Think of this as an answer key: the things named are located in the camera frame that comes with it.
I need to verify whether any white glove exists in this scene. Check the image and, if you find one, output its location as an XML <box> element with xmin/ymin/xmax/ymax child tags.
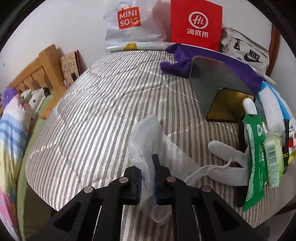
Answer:
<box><xmin>207</xmin><ymin>97</ymin><xmax>258</xmax><ymax>187</ymax></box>

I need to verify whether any green sachet packet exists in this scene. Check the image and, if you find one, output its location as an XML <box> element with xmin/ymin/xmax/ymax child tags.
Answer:
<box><xmin>243</xmin><ymin>113</ymin><xmax>267</xmax><ymax>211</ymax></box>

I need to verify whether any white mesh drawstring pouch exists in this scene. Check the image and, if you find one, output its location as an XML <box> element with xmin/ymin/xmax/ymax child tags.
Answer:
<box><xmin>128</xmin><ymin>113</ymin><xmax>233</xmax><ymax>226</ymax></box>

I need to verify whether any black watch strap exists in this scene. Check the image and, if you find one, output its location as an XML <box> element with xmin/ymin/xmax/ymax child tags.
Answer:
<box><xmin>282</xmin><ymin>118</ymin><xmax>291</xmax><ymax>174</ymax></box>

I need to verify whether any yellow black strap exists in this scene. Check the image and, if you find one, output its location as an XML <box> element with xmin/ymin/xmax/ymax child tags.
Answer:
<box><xmin>284</xmin><ymin>150</ymin><xmax>296</xmax><ymax>167</ymax></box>

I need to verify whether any tomato sticker card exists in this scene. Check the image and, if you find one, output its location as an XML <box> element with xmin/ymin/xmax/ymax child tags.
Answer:
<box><xmin>288</xmin><ymin>123</ymin><xmax>296</xmax><ymax>155</ymax></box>

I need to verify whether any white foam sponge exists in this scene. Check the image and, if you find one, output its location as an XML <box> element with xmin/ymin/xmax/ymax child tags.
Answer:
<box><xmin>258</xmin><ymin>86</ymin><xmax>285</xmax><ymax>137</ymax></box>

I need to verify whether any green blanket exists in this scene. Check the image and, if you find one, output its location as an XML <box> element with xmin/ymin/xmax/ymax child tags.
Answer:
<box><xmin>16</xmin><ymin>94</ymin><xmax>58</xmax><ymax>241</ymax></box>

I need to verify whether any striped mattress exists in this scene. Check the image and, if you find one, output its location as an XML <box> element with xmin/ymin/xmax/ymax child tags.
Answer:
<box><xmin>26</xmin><ymin>51</ymin><xmax>239</xmax><ymax>210</ymax></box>

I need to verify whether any dark green tea tin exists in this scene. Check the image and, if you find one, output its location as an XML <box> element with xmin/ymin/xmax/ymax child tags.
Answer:
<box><xmin>189</xmin><ymin>56</ymin><xmax>256</xmax><ymax>123</ymax></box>

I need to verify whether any colourful striped pillow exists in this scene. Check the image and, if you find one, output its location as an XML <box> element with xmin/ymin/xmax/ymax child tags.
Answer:
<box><xmin>1</xmin><ymin>94</ymin><xmax>31</xmax><ymax>240</ymax></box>

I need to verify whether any wooden nightstand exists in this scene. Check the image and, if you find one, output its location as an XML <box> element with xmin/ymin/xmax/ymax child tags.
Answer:
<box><xmin>41</xmin><ymin>85</ymin><xmax>66</xmax><ymax>120</ymax></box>

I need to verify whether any white spotted plush toy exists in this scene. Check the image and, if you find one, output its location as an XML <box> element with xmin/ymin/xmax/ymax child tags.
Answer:
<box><xmin>20</xmin><ymin>88</ymin><xmax>46</xmax><ymax>113</ymax></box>

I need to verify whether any blue tissue pack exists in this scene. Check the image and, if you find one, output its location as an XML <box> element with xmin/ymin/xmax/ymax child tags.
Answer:
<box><xmin>256</xmin><ymin>81</ymin><xmax>295</xmax><ymax>145</ymax></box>

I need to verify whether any purple towel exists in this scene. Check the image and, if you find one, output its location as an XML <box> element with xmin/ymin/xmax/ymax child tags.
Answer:
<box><xmin>160</xmin><ymin>43</ymin><xmax>264</xmax><ymax>94</ymax></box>

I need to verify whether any purple fluffy cushion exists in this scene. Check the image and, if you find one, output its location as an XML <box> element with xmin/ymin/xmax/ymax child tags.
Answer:
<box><xmin>3</xmin><ymin>87</ymin><xmax>18</xmax><ymax>109</ymax></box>

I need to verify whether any wooden headboard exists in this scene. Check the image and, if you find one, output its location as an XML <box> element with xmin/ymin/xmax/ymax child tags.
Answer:
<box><xmin>7</xmin><ymin>44</ymin><xmax>64</xmax><ymax>93</ymax></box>

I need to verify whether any brown patterned notebook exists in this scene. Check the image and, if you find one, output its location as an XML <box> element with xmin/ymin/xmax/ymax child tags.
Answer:
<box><xmin>60</xmin><ymin>50</ymin><xmax>81</xmax><ymax>87</ymax></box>

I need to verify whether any rolled patterned paper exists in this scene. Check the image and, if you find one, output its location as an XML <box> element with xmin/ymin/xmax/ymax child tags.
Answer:
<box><xmin>106</xmin><ymin>42</ymin><xmax>276</xmax><ymax>86</ymax></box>

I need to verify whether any beige Nike waist bag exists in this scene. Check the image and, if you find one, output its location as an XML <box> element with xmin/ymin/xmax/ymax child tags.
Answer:
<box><xmin>220</xmin><ymin>28</ymin><xmax>269</xmax><ymax>74</ymax></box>

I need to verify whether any red Haidilao paper bag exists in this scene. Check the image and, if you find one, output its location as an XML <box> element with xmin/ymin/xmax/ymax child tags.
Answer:
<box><xmin>171</xmin><ymin>0</ymin><xmax>223</xmax><ymax>51</ymax></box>

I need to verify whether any white Miniso plastic bag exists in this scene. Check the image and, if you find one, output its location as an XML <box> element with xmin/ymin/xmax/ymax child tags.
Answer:
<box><xmin>103</xmin><ymin>1</ymin><xmax>167</xmax><ymax>46</ymax></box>

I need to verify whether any brown wooden door frame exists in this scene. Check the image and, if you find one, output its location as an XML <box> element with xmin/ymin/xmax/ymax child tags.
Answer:
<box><xmin>266</xmin><ymin>25</ymin><xmax>281</xmax><ymax>77</ymax></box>

